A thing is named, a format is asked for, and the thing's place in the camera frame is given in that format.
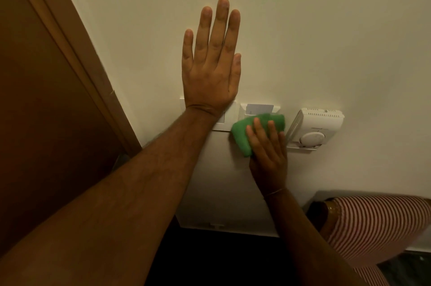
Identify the person's left hand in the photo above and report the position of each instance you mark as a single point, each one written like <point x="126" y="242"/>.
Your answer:
<point x="208" y="83"/>

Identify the person's right hand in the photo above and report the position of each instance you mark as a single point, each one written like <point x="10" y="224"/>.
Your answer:
<point x="269" y="161"/>

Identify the person's right middle finger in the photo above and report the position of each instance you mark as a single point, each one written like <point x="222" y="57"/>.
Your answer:
<point x="262" y="132"/>

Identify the person's right little finger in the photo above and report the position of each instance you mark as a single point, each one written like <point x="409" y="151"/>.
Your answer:
<point x="282" y="141"/>

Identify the person's left thumb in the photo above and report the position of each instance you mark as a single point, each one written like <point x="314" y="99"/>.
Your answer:
<point x="237" y="72"/>

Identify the person's left middle finger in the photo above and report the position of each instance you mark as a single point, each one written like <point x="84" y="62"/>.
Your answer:
<point x="218" y="24"/>

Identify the person's left little finger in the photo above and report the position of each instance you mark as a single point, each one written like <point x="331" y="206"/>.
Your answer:
<point x="187" y="47"/>

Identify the green cleaning cloth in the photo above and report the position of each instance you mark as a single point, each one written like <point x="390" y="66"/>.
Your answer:
<point x="242" y="132"/>

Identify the person's right forearm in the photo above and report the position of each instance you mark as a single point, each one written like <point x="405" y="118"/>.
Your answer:
<point x="309" y="245"/>

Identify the person's left forearm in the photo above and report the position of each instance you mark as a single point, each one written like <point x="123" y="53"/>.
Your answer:
<point x="111" y="201"/>

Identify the white key card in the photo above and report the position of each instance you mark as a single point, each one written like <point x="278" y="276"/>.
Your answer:
<point x="259" y="109"/>

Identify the white key card holder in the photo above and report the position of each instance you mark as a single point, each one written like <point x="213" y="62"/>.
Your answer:
<point x="243" y="111"/>

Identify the red white striped fabric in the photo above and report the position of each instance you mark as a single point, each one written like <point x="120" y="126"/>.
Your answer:
<point x="373" y="225"/>

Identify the brown wooden door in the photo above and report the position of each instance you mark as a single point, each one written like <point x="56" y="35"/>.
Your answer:
<point x="43" y="120"/>

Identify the white wall thermostat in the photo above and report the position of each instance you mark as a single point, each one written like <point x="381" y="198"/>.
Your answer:
<point x="316" y="131"/>

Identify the white wall switch plate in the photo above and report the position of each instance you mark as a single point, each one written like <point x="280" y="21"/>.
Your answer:
<point x="222" y="124"/>

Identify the light brown door frame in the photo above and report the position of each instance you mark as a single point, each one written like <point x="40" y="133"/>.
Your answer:
<point x="77" y="46"/>

